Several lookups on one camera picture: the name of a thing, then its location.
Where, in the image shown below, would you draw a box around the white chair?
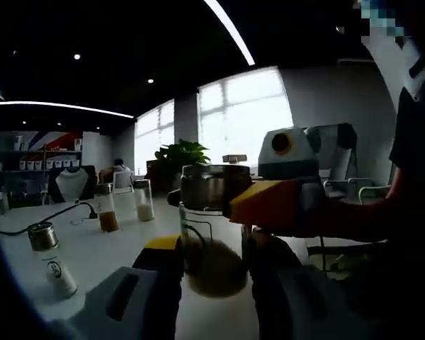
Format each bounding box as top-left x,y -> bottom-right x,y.
111,171 -> 135,195

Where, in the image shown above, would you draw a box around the chair with black-white shirt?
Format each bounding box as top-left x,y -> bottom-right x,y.
47,165 -> 96,205

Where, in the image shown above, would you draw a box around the black power cable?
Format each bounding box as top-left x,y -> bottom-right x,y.
0,200 -> 99,237

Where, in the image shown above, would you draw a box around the small seasoning bottle cream grains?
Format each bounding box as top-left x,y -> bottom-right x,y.
178,164 -> 253,299

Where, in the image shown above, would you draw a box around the potted green plant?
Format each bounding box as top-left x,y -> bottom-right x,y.
154,138 -> 212,194

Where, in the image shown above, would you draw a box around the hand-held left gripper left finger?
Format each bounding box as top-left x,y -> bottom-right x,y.
51,235 -> 184,340

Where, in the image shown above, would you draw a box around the small seasoning bottle white grains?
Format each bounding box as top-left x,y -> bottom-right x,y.
27,222 -> 79,299

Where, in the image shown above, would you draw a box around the tall seasoning bottle white grains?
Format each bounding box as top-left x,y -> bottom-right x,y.
132,178 -> 156,223

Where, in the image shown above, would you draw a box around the grey shelf with white boxes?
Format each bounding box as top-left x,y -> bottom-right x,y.
0,130 -> 84,174

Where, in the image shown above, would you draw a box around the long ceiling light strip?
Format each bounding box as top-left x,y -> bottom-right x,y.
0,100 -> 135,119
203,0 -> 256,67

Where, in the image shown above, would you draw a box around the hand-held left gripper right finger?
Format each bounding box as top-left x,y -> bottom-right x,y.
241,226 -> 344,340

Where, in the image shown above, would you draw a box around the tall seasoning bottle brown grains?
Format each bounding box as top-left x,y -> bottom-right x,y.
93,183 -> 120,234

